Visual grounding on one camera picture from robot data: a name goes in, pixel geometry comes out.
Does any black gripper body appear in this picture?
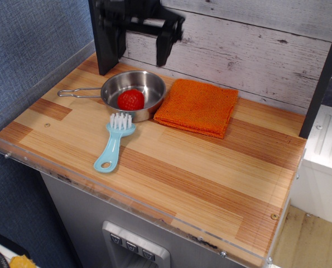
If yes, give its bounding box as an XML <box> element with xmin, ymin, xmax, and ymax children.
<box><xmin>95</xmin><ymin>1</ymin><xmax>185</xmax><ymax>42</ymax></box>

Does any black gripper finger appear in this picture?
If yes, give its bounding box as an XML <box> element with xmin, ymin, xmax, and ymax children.
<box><xmin>105</xmin><ymin>27</ymin><xmax>127</xmax><ymax>60</ymax></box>
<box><xmin>156</xmin><ymin>27</ymin><xmax>179</xmax><ymax>67</ymax></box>

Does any red toy strawberry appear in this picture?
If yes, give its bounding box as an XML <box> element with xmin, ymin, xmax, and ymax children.
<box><xmin>117</xmin><ymin>89</ymin><xmax>145</xmax><ymax>111</ymax></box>

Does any orange folded cloth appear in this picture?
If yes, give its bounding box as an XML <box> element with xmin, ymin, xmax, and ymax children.
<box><xmin>153</xmin><ymin>79</ymin><xmax>238</xmax><ymax>139</ymax></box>

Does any light blue scrub brush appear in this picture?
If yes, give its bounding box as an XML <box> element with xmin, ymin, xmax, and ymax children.
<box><xmin>94</xmin><ymin>112</ymin><xmax>136</xmax><ymax>173</ymax></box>

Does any grey toy fridge cabinet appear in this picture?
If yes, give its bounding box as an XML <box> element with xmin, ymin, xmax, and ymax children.
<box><xmin>42</xmin><ymin>174</ymin><xmax>240</xmax><ymax>267</ymax></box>

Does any silver dispenser button panel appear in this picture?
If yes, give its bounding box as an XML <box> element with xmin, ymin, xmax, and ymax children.
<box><xmin>102</xmin><ymin>221</ymin><xmax>171</xmax><ymax>267</ymax></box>

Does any white ridged side unit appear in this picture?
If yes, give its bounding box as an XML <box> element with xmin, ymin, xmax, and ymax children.
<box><xmin>290</xmin><ymin>105</ymin><xmax>332</xmax><ymax>223</ymax></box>

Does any yellow black object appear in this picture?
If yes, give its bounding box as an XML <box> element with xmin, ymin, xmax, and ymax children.
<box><xmin>0</xmin><ymin>234</ymin><xmax>38</xmax><ymax>268</ymax></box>

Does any black left frame post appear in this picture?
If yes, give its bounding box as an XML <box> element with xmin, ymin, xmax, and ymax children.
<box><xmin>89</xmin><ymin>1</ymin><xmax>124</xmax><ymax>75</ymax></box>

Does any black frame post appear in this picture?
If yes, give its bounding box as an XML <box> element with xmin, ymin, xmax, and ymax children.
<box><xmin>299</xmin><ymin>43</ymin><xmax>332</xmax><ymax>139</ymax></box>
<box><xmin>89</xmin><ymin>1</ymin><xmax>124</xmax><ymax>75</ymax></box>

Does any clear acrylic guard rail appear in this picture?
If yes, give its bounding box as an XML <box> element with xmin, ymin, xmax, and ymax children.
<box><xmin>0</xmin><ymin>34</ymin><xmax>309</xmax><ymax>267</ymax></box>

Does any black right frame post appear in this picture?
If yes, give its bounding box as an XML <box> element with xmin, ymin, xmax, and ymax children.
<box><xmin>299</xmin><ymin>43</ymin><xmax>332</xmax><ymax>139</ymax></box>

